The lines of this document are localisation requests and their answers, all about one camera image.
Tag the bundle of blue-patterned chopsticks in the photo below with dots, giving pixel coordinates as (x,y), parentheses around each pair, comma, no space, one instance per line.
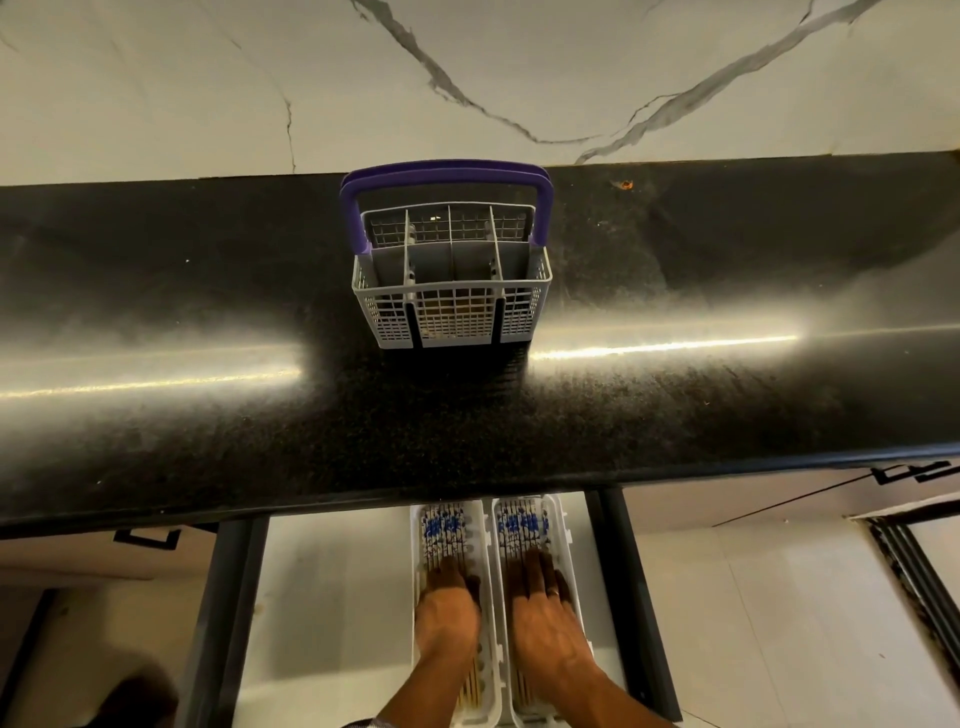
(521,525)
(444,529)

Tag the white plastic chopstick tray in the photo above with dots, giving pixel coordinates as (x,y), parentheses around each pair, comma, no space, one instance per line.
(487,675)
(570,540)

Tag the dark floor door track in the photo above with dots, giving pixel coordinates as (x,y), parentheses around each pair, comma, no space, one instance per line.
(911,570)

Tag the person's right middle finger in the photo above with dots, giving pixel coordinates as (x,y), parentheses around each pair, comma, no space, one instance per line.
(537,574)

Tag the person's left hand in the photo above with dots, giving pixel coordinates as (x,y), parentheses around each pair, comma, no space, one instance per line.
(448,619)

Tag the person's left forearm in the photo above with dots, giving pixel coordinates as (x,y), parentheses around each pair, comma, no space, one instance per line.
(431,697)

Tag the person's right little finger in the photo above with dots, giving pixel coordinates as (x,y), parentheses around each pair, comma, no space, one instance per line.
(575,604)

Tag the person's right forearm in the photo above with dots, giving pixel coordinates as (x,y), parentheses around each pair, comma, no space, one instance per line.
(592,701)

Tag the person's right hand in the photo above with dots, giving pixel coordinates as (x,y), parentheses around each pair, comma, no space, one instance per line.
(544,637)

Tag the black metal frame post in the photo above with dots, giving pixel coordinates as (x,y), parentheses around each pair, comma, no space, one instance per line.
(634,600)
(225,622)

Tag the person's left fingers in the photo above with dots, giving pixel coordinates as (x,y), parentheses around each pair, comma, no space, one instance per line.
(450,576)

